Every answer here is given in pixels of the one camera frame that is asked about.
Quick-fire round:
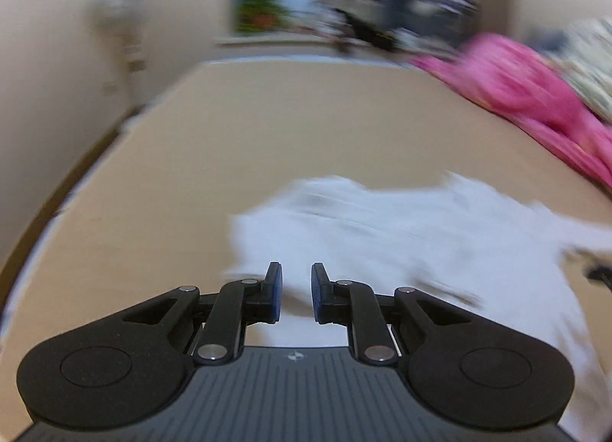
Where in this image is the pink blanket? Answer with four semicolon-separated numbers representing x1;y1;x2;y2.
412;34;612;187

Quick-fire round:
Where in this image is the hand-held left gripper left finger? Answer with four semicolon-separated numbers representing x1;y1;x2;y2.
122;261;284;366

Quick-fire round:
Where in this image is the beige bed sheet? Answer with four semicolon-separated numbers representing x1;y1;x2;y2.
0;60;612;424

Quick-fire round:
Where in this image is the floral patterned cloth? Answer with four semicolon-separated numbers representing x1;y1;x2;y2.
558;18;612;124

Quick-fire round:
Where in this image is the white shirt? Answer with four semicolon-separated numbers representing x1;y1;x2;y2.
223;173;612;442

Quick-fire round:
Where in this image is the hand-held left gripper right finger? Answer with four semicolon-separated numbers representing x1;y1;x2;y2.
311;262;471;366

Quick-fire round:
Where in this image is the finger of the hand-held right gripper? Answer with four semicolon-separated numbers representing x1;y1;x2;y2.
586;265;612;288

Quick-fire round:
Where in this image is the green potted plant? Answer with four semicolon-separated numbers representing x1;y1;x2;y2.
235;0;290;34

